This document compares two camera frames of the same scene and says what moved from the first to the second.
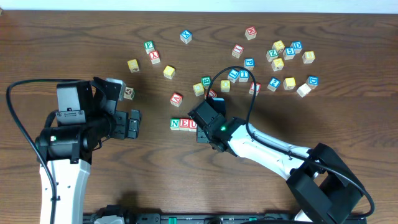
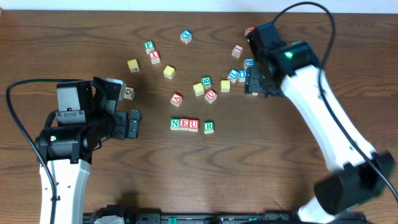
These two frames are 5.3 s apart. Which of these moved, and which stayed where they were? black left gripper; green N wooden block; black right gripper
Moved: black right gripper
Stayed: green N wooden block; black left gripper
